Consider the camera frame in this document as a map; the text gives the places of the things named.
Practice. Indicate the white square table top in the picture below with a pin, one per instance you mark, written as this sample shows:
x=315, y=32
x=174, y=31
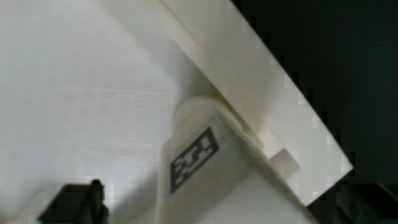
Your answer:
x=105, y=61

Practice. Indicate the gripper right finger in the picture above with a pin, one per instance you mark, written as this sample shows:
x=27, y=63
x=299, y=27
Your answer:
x=357, y=204

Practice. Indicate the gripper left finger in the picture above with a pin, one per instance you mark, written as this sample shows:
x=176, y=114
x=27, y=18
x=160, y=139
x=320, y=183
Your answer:
x=76, y=206

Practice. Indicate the white table leg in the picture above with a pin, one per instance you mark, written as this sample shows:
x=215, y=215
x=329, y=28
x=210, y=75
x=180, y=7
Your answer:
x=220, y=187

